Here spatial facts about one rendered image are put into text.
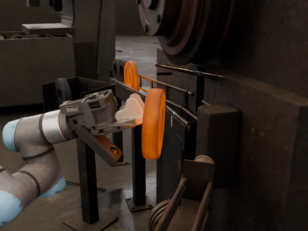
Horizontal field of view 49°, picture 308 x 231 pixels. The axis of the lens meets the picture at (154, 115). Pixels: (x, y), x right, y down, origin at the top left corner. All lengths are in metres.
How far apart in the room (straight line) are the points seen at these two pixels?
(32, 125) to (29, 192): 0.15
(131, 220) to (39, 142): 1.11
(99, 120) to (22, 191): 0.21
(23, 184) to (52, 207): 1.24
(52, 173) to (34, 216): 1.15
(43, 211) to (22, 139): 1.21
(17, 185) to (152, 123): 0.31
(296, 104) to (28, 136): 0.59
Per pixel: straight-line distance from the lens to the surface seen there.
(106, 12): 4.02
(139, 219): 1.85
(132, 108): 0.72
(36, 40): 3.41
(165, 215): 0.68
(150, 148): 0.69
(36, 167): 0.82
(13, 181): 0.77
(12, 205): 0.74
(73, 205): 2.01
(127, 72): 1.90
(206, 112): 0.92
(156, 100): 0.69
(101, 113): 0.74
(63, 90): 1.53
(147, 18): 1.13
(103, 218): 1.86
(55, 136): 0.78
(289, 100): 0.81
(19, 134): 0.82
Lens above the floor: 1.08
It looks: 19 degrees down
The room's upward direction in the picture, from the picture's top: straight up
